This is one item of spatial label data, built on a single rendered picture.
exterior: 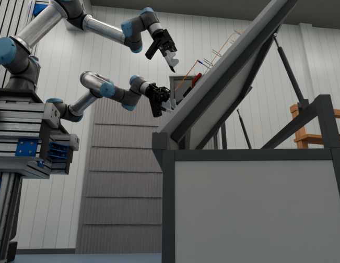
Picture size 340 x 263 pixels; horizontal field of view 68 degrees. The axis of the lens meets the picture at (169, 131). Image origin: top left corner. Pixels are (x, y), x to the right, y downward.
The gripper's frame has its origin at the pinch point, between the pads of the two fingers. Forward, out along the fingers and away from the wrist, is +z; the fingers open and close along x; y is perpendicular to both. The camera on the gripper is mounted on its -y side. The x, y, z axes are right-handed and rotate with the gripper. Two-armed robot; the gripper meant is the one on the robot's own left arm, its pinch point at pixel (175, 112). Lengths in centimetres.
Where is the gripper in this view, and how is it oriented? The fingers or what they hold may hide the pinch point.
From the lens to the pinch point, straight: 122.1
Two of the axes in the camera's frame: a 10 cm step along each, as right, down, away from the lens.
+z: 6.5, 5.1, -5.7
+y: 1.1, -8.0, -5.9
